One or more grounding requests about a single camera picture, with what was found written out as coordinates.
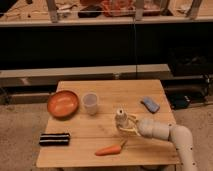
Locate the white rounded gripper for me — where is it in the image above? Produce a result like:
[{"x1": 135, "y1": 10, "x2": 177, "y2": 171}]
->
[{"x1": 118, "y1": 115, "x2": 170, "y2": 140}]

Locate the small clear bottle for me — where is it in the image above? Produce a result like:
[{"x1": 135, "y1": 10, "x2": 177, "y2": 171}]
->
[{"x1": 115, "y1": 108, "x2": 129, "y2": 130}]

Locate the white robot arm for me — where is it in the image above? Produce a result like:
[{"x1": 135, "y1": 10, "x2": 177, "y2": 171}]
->
[{"x1": 115, "y1": 115, "x2": 198, "y2": 171}]

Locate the blue sponge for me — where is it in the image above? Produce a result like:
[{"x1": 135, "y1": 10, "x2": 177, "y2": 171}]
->
[{"x1": 141, "y1": 97, "x2": 160, "y2": 113}]

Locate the orange toy carrot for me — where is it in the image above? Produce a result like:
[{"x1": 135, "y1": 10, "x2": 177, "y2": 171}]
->
[{"x1": 95, "y1": 140, "x2": 126, "y2": 156}]

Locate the wooden table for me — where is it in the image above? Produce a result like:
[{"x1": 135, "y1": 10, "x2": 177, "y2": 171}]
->
[{"x1": 37, "y1": 80, "x2": 179, "y2": 168}]

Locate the translucent plastic cup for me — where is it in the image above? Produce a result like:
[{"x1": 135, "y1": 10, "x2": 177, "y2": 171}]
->
[{"x1": 82, "y1": 93, "x2": 98, "y2": 115}]

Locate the orange bowl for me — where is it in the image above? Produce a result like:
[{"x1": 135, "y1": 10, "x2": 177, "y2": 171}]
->
[{"x1": 47, "y1": 90, "x2": 79, "y2": 118}]

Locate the black white striped sponge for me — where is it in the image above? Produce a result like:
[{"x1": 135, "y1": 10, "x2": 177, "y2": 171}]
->
[{"x1": 39, "y1": 133, "x2": 70, "y2": 146}]

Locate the long metal rail bench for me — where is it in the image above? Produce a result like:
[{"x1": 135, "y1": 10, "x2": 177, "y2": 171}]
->
[{"x1": 0, "y1": 64, "x2": 172, "y2": 87}]

